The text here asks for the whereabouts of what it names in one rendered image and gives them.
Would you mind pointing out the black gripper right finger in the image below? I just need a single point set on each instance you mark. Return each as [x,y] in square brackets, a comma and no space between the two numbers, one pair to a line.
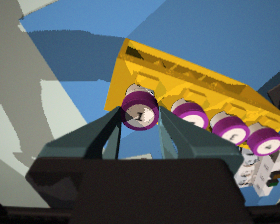
[193,141]

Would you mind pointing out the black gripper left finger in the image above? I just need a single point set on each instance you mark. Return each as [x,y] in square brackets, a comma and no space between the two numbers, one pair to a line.
[89,140]

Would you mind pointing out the purple screw cap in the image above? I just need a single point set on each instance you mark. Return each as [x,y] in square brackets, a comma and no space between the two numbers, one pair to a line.
[232,128]
[139,111]
[264,142]
[193,113]

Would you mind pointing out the blue flat mat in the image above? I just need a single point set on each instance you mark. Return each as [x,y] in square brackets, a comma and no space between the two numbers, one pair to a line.
[81,39]

